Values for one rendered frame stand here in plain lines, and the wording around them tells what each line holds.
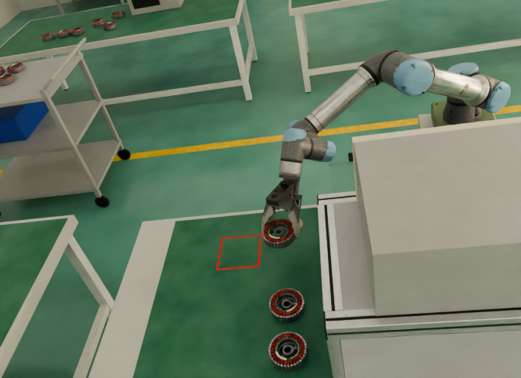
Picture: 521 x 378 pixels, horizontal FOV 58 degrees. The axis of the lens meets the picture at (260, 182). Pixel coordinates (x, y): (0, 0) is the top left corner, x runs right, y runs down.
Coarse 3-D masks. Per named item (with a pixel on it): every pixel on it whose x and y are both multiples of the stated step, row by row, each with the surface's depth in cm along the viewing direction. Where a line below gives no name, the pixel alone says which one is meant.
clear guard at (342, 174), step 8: (336, 168) 151; (344, 168) 150; (352, 168) 149; (336, 176) 148; (344, 176) 147; (352, 176) 146; (336, 184) 145; (344, 184) 144; (352, 184) 143; (336, 192) 142
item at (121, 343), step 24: (216, 216) 192; (144, 240) 189; (168, 240) 186; (144, 264) 178; (120, 288) 171; (144, 288) 169; (120, 312) 163; (144, 312) 161; (120, 336) 155; (96, 360) 150; (120, 360) 148
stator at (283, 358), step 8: (280, 336) 140; (288, 336) 139; (296, 336) 139; (272, 344) 138; (280, 344) 139; (288, 344) 140; (296, 344) 138; (304, 344) 136; (272, 352) 136; (304, 352) 135; (272, 360) 135; (280, 360) 134; (288, 360) 134; (296, 360) 133; (304, 360) 135; (280, 368) 134; (288, 368) 133; (296, 368) 134
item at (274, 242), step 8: (272, 224) 158; (280, 224) 158; (288, 224) 156; (264, 232) 155; (272, 232) 158; (280, 232) 157; (288, 232) 153; (264, 240) 154; (272, 240) 152; (280, 240) 151; (288, 240) 152; (272, 248) 154; (280, 248) 153
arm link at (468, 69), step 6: (456, 66) 189; (462, 66) 187; (468, 66) 185; (474, 66) 183; (456, 72) 184; (462, 72) 182; (468, 72) 181; (474, 72) 182; (456, 102) 191; (462, 102) 190
